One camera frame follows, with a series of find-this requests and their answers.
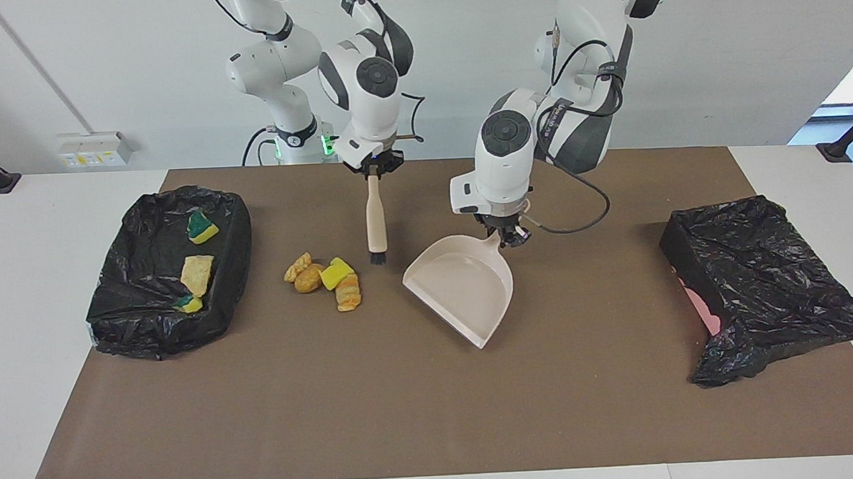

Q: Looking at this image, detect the small toy bread piece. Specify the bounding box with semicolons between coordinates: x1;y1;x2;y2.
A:
283;252;314;283

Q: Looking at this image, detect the white wall socket strip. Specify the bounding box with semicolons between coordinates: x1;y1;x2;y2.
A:
56;130;134;170

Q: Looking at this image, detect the striped toy bread wedge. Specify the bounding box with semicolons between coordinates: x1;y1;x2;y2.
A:
179;254;217;299

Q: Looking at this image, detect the pink bin with black bag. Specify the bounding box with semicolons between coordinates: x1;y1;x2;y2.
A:
657;191;853;391

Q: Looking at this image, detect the open bin with black bag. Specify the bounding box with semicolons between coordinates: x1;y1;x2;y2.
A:
81;183;258;365

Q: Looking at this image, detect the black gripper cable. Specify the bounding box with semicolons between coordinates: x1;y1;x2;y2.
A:
393;91;429;145
516;36;639;237

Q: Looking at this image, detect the brown table mat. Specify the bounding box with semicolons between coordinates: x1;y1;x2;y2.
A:
16;140;853;479

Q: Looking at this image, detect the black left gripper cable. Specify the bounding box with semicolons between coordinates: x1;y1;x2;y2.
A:
516;36;639;237

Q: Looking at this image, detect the orange toy croissant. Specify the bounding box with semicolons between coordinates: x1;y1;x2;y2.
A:
334;272;363;312

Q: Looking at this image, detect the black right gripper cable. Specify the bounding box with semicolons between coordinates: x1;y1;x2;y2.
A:
393;91;429;145

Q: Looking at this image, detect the beige hand brush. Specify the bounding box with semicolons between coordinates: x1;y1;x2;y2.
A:
363;166;388;265

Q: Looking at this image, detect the black right base cable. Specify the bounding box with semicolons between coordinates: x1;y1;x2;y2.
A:
240;127;280;167

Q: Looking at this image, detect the beige plastic dustpan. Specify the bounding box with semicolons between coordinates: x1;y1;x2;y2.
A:
400;232;517;353

